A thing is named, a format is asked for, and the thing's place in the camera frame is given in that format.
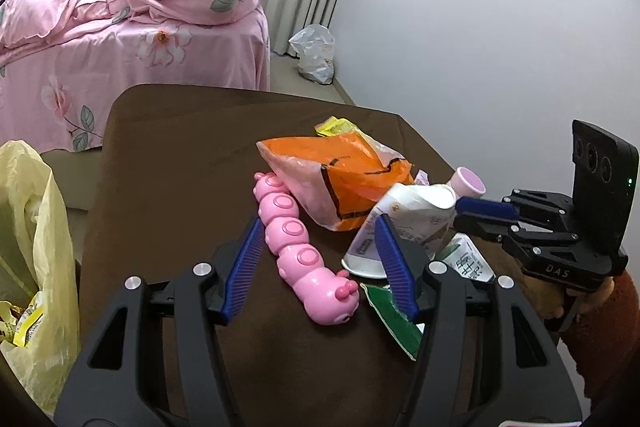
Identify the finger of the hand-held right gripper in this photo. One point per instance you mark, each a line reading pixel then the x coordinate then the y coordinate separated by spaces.
pixel 485 207
pixel 485 229

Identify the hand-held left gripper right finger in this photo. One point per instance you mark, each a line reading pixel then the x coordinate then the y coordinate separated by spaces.
pixel 397 272

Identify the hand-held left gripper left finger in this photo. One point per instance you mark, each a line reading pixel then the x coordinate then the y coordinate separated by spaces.
pixel 242 272

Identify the green and white wrapper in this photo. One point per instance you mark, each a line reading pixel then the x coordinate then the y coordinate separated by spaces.
pixel 395 317

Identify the crushed white paper cup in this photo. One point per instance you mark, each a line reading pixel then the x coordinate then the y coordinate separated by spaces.
pixel 415 217

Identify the orange plastic bag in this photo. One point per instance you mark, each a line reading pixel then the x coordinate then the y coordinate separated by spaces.
pixel 340 172

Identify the yellow snack packet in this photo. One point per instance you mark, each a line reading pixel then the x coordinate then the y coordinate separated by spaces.
pixel 335 127

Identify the yellow plastic garbage bag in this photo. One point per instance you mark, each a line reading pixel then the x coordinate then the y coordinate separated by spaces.
pixel 35 227

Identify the pile of snack wrappers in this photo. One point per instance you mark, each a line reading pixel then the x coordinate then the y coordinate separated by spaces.
pixel 25 322

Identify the person's right forearm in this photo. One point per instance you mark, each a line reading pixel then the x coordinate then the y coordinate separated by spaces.
pixel 605 342

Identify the person's right hand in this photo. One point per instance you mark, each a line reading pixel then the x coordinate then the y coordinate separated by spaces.
pixel 545 304

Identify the pink cup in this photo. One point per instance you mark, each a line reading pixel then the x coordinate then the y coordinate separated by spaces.
pixel 470 182

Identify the pink caterpillar toy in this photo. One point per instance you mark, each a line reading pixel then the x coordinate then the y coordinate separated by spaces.
pixel 295 247

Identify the bed with pink floral sheet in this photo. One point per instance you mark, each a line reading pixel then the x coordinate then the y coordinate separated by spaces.
pixel 150 72

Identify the white plastic bag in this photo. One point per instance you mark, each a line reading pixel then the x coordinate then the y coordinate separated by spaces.
pixel 312 54

